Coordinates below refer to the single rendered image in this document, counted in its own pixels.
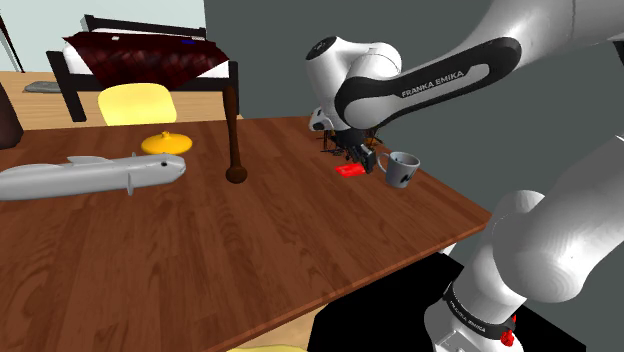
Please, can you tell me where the grey floor mat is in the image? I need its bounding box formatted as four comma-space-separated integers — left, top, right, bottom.
23, 80, 63, 95

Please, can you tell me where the black bed with red blanket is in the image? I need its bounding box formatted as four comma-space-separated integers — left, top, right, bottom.
45, 13, 241, 124

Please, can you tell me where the dark brown rounded object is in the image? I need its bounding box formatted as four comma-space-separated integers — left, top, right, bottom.
0, 81, 25, 151

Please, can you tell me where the brown wooden table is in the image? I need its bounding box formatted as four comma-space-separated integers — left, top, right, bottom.
0, 114, 493, 352

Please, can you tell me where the brown wooden baseball bat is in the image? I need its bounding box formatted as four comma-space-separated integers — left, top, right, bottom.
222, 86, 249, 185

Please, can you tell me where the grey toy shark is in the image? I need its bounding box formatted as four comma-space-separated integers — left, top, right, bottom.
0, 151, 188, 203

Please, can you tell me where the yellow round lid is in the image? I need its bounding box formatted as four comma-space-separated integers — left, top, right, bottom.
140, 130, 194, 157

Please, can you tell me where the red card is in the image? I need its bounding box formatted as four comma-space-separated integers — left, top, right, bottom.
334, 163, 367, 179

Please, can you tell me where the black robot stand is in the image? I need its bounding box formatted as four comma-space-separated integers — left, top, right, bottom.
306, 252, 588, 352

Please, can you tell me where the grey mug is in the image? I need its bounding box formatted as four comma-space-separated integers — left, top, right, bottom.
376, 150, 422, 190

